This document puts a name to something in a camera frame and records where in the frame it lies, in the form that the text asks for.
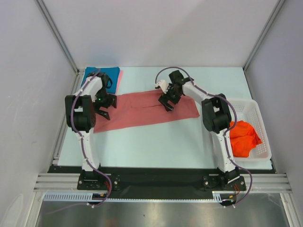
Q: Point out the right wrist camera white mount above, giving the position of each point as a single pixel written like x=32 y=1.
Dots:
x=163 y=85

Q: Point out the left aluminium frame post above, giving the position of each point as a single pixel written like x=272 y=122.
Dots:
x=56 y=33

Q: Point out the white round object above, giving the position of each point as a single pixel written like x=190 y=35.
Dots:
x=13 y=212

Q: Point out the salmon pink t shirt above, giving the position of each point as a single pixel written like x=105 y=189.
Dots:
x=143 y=108

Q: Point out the right aluminium frame post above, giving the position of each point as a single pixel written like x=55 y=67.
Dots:
x=265 y=31

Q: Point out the orange t shirt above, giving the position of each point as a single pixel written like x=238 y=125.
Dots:
x=243 y=139

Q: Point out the white plastic basket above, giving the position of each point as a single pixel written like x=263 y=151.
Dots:
x=247 y=110

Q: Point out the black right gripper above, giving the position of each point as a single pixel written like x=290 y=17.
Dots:
x=169 y=99

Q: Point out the front aluminium frame rail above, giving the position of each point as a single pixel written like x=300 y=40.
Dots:
x=262 y=183

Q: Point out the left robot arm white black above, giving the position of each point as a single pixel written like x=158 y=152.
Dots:
x=81 y=110

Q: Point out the folded blue t shirt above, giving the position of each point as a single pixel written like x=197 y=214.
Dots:
x=112 y=72

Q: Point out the white cable duct strip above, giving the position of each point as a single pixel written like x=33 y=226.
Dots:
x=97 y=197

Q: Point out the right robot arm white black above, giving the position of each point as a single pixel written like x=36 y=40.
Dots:
x=216 y=118

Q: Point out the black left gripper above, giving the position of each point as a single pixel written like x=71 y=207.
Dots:
x=112 y=99

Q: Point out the aluminium frame post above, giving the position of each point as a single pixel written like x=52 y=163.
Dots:
x=265 y=31
x=56 y=33

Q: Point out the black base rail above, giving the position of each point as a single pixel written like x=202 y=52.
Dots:
x=164 y=183

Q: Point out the folded light pink t shirt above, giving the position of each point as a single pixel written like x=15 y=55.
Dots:
x=119 y=81

